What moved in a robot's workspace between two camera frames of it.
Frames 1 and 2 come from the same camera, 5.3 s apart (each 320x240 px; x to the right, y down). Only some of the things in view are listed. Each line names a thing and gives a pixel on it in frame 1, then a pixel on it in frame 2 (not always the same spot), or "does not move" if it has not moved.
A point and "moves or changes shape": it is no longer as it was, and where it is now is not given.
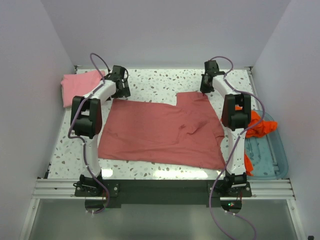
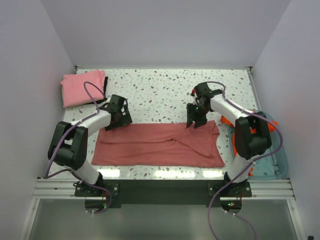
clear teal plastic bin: (267, 154) does not move
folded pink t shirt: (78, 85) does not move
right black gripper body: (204, 87) → (199, 111)
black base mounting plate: (119, 192) does not move
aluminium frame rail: (262, 189) does not move
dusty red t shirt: (186, 131) moves or changes shape
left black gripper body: (124, 92) → (123, 119)
